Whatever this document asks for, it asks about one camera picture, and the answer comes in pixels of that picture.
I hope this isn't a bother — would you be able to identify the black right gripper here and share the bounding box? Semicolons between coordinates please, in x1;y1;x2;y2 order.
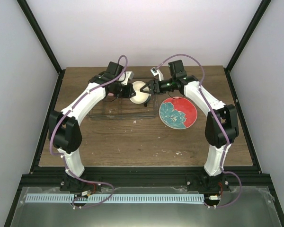
139;78;175;96

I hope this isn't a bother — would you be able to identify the cream upturned bowl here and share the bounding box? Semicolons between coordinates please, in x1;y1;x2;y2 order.
130;81;151;104

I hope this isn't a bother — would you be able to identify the dark blue mug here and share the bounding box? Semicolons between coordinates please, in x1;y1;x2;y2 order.
143;101;149;107

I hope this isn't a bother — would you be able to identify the red plate with teal flower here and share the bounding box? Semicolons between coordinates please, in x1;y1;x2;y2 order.
159;96;198;130

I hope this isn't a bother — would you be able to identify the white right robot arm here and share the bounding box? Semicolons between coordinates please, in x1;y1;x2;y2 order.
139;76;239;191

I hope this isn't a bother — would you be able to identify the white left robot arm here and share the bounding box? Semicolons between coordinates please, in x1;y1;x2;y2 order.
48;75;109;191

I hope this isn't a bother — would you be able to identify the grey wire dish rack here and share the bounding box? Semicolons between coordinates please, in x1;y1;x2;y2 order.
87;77;160;120

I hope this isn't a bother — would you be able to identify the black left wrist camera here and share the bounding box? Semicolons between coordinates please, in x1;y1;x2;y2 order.
106;61;124;77

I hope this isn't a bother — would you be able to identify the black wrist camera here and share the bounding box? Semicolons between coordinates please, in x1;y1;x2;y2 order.
106;61;124;77
168;60;185;78

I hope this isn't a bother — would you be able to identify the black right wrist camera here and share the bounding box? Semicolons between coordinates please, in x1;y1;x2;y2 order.
168;60;185;78

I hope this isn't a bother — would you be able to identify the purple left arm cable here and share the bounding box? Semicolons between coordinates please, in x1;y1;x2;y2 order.
49;55;128;210

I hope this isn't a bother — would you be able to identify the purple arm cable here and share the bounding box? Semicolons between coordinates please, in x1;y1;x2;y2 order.
156;54;242;210
49;55;128;210

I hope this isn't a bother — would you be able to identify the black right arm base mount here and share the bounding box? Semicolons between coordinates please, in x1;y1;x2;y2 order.
186;170;230;192

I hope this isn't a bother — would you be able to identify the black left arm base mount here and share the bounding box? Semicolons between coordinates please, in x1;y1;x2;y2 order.
60;174;101;193

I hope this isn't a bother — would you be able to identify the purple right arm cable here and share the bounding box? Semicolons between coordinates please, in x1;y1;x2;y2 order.
156;54;242;210

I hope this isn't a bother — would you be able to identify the black aluminium enclosure frame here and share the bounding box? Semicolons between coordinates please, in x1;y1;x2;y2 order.
4;0;284;227

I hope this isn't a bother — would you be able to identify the light blue slotted cable duct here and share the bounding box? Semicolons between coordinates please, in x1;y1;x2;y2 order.
25;193;204;204

